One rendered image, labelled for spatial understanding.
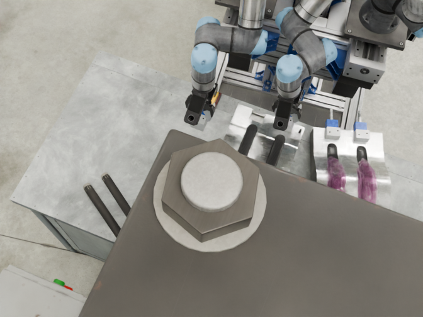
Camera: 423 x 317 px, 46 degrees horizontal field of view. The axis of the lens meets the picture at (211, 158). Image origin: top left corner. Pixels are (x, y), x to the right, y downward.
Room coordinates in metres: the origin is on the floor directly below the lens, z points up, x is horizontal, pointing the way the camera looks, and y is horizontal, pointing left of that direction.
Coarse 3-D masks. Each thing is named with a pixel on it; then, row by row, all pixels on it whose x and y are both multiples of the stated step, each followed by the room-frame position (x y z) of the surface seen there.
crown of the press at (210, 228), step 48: (192, 144) 0.23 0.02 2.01; (144, 192) 0.17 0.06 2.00; (192, 192) 0.15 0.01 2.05; (240, 192) 0.16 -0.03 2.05; (288, 192) 0.18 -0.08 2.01; (336, 192) 0.19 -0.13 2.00; (144, 240) 0.12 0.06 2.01; (192, 240) 0.12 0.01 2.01; (240, 240) 0.13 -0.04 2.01; (288, 240) 0.13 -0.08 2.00; (336, 240) 0.14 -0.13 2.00; (384, 240) 0.14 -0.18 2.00; (96, 288) 0.07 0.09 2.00; (144, 288) 0.07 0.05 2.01; (192, 288) 0.08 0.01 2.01; (240, 288) 0.08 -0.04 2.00; (288, 288) 0.09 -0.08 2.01; (336, 288) 0.09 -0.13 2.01; (384, 288) 0.10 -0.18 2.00
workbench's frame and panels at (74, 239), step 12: (48, 216) 0.48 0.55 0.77; (48, 228) 0.53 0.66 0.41; (60, 228) 0.52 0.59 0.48; (72, 228) 0.50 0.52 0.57; (60, 240) 0.53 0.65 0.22; (72, 240) 0.52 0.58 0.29; (84, 240) 0.49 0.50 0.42; (96, 240) 0.47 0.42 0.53; (108, 240) 0.41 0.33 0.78; (84, 252) 0.51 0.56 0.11; (96, 252) 0.49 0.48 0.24; (108, 252) 0.46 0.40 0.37
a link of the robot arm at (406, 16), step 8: (408, 0) 1.11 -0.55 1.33; (416, 0) 1.08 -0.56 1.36; (400, 8) 1.18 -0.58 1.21; (408, 8) 1.13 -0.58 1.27; (416, 8) 1.10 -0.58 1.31; (400, 16) 1.17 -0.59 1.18; (408, 16) 1.12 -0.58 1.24; (416, 16) 1.11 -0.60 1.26; (408, 24) 1.13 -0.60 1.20; (416, 24) 1.11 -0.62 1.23; (416, 32) 1.10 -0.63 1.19
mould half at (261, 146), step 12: (240, 108) 0.93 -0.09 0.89; (240, 120) 0.88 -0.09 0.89; (252, 120) 0.88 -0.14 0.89; (264, 120) 0.89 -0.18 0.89; (228, 132) 0.83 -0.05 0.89; (240, 132) 0.83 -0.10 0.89; (264, 132) 0.84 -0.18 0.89; (276, 132) 0.84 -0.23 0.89; (228, 144) 0.78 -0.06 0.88; (252, 144) 0.79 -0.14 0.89; (264, 144) 0.79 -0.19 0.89; (288, 144) 0.80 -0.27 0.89; (252, 156) 0.74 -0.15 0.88; (264, 156) 0.75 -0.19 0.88; (288, 156) 0.76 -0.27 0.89; (288, 168) 0.71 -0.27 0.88
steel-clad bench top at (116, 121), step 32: (96, 64) 1.12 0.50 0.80; (128, 64) 1.13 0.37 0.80; (96, 96) 0.97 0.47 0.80; (128, 96) 0.99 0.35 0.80; (160, 96) 1.00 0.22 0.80; (224, 96) 1.03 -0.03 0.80; (64, 128) 0.82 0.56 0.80; (96, 128) 0.83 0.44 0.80; (128, 128) 0.85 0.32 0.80; (160, 128) 0.86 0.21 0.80; (192, 128) 0.87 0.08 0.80; (224, 128) 0.89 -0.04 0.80; (64, 160) 0.69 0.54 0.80; (96, 160) 0.70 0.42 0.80; (128, 160) 0.71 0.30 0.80; (32, 192) 0.55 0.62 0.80; (64, 192) 0.57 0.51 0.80; (96, 192) 0.58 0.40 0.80; (128, 192) 0.59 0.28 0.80; (416, 192) 0.70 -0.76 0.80; (96, 224) 0.46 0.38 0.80
